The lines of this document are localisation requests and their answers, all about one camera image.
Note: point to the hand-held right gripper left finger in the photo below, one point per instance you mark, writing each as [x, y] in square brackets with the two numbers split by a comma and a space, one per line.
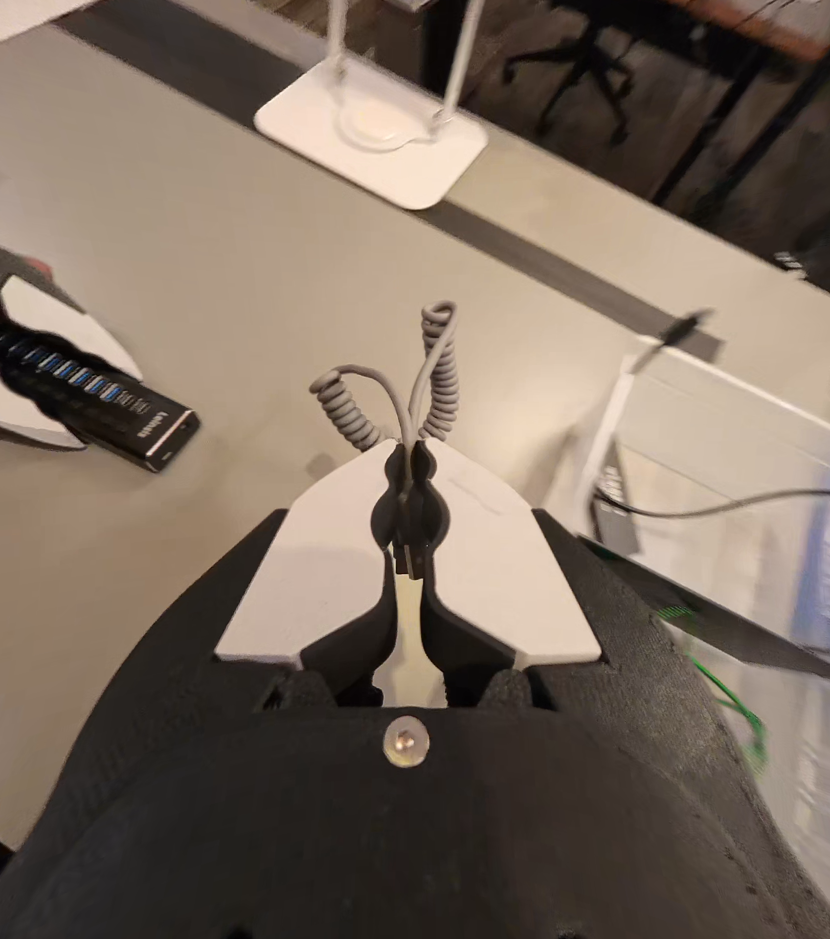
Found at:
[297, 572]

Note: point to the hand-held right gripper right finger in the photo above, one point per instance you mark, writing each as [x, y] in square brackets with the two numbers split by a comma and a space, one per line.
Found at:
[510, 579]

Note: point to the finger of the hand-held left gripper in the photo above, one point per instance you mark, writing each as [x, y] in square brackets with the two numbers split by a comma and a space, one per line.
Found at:
[11, 425]
[70, 323]

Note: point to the black usb hub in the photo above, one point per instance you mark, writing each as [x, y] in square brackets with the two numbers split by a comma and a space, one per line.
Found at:
[158, 433]

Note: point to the grey desk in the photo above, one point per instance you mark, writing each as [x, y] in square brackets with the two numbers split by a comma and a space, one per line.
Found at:
[202, 220]

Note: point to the clear plastic box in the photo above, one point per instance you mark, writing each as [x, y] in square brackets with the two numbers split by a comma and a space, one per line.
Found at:
[752, 440]

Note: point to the black plug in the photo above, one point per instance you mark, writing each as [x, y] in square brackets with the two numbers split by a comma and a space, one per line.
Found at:
[686, 326]

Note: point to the black office chair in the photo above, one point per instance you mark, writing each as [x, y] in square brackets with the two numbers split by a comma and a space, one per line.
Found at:
[583, 66]

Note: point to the brown wooden table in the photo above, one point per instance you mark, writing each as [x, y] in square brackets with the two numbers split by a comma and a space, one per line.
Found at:
[774, 33]

